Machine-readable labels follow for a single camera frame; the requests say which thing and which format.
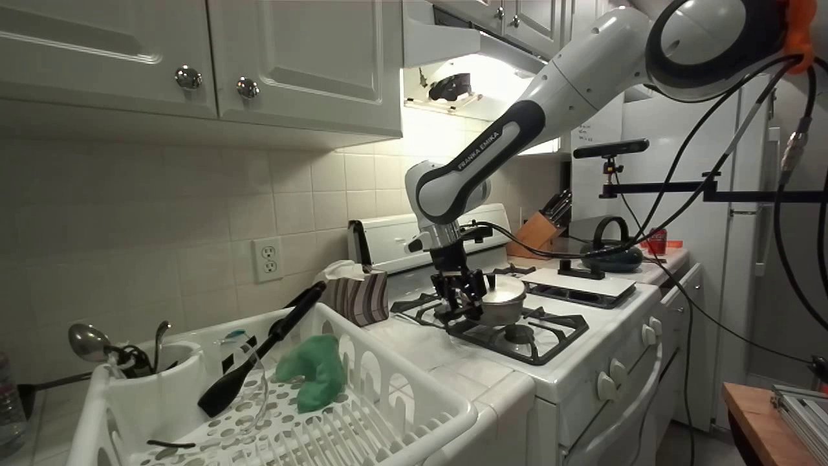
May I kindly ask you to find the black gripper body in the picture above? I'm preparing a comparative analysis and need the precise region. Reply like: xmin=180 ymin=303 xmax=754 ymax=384
xmin=427 ymin=243 xmax=478 ymax=283

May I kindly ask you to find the silver metal pot lid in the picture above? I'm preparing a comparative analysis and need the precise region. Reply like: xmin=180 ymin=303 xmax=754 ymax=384
xmin=478 ymin=271 xmax=532 ymax=309

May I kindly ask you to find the green cloth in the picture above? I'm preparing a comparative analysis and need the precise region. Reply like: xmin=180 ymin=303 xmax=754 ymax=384
xmin=269 ymin=333 xmax=350 ymax=415

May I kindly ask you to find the wooden knife block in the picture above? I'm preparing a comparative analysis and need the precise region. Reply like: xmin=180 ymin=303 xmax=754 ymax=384
xmin=504 ymin=190 xmax=574 ymax=261

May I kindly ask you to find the brown striped towel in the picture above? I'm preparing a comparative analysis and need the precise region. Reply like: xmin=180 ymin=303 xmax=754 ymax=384
xmin=321 ymin=270 xmax=391 ymax=328

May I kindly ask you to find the white hanging towel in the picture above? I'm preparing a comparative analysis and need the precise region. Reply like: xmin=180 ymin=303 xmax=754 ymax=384
xmin=319 ymin=256 xmax=371 ymax=285

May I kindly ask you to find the white plastic dish rack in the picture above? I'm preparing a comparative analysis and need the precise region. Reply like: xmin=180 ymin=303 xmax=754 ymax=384
xmin=66 ymin=300 xmax=478 ymax=466

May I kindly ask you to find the white cutting board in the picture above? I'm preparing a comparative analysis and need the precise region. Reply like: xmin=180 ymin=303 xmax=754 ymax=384
xmin=520 ymin=267 xmax=641 ymax=311

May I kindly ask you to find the dark green kettle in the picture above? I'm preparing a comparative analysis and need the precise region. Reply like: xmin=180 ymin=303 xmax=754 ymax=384
xmin=577 ymin=214 xmax=647 ymax=275

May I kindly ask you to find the white gas stove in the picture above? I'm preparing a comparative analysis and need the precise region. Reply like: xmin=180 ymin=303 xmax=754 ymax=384
xmin=348 ymin=201 xmax=706 ymax=466

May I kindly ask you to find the red cup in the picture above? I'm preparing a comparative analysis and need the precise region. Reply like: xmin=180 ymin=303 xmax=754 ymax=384
xmin=641 ymin=226 xmax=673 ymax=259

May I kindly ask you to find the long black kitchen utensil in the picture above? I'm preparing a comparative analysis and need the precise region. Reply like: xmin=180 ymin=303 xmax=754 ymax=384
xmin=194 ymin=279 xmax=331 ymax=419

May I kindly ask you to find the white range hood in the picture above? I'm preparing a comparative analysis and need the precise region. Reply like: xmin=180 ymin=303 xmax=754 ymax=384
xmin=401 ymin=0 xmax=572 ymax=164

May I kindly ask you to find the white refrigerator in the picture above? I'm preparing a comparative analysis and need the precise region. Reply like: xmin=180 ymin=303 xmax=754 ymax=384
xmin=566 ymin=85 xmax=772 ymax=436

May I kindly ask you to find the white cabinet above hood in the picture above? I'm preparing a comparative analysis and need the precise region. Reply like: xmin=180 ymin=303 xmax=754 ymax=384
xmin=431 ymin=0 xmax=627 ymax=59

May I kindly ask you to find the metal spoon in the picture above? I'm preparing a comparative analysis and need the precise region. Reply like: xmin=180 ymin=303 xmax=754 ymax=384
xmin=150 ymin=319 xmax=177 ymax=373

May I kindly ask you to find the white utensil holder cup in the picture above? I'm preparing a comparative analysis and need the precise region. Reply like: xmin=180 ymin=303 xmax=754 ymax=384
xmin=102 ymin=336 xmax=207 ymax=443

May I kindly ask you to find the wooden table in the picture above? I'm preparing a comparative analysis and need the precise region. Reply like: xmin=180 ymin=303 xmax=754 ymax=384
xmin=723 ymin=380 xmax=828 ymax=466

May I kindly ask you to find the silver metal plate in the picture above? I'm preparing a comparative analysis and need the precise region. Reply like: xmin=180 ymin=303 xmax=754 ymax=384
xmin=768 ymin=384 xmax=828 ymax=464

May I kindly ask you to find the white wall power outlet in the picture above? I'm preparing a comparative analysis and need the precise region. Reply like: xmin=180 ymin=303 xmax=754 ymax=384
xmin=252 ymin=232 xmax=287 ymax=285

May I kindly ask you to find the black stereo camera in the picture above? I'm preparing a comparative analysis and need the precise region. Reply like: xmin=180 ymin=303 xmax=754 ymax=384
xmin=572 ymin=136 xmax=653 ymax=160

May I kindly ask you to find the black camera cable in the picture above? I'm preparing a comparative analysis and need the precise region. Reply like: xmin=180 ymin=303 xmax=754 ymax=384
xmin=469 ymin=55 xmax=819 ymax=261

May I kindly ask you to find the thin black cable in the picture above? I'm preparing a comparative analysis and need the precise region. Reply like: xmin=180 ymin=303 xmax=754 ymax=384
xmin=656 ymin=256 xmax=819 ymax=368

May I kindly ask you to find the white wall cabinet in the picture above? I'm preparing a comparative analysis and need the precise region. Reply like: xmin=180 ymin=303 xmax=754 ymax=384
xmin=0 ymin=0 xmax=406 ymax=153

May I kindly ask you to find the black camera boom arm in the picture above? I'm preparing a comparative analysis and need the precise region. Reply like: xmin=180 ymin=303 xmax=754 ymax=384
xmin=601 ymin=155 xmax=828 ymax=206

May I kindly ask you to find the black hanging cable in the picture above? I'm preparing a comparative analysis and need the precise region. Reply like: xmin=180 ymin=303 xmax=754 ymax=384
xmin=768 ymin=59 xmax=828 ymax=336

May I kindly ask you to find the metal scoop with black handle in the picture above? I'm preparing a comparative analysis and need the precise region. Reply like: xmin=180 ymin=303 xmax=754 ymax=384
xmin=68 ymin=320 xmax=159 ymax=380

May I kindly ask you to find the orange cable clip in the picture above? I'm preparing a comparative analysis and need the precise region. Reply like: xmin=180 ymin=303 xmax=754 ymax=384
xmin=780 ymin=0 xmax=819 ymax=77

